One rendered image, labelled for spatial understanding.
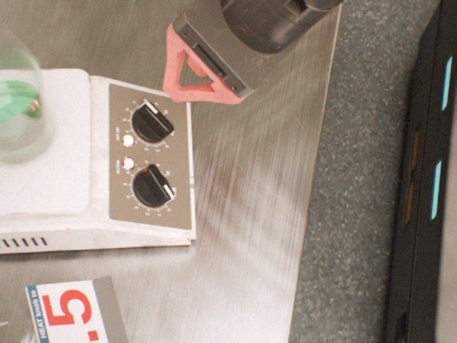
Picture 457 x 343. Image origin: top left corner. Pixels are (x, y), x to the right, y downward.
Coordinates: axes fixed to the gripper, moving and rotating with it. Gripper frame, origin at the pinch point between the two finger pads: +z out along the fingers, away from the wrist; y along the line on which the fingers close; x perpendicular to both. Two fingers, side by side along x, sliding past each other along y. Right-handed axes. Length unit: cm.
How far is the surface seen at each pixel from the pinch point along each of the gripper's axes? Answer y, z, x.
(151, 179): 4.6, 6.2, 3.8
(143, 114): 0.4, 6.5, -0.1
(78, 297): 12.3, 13.3, 6.8
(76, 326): 14.3, 12.9, 8.1
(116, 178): 5.9, 7.5, 1.9
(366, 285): -50, 59, 51
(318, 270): -47, 63, 44
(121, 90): -0.4, 7.4, -2.7
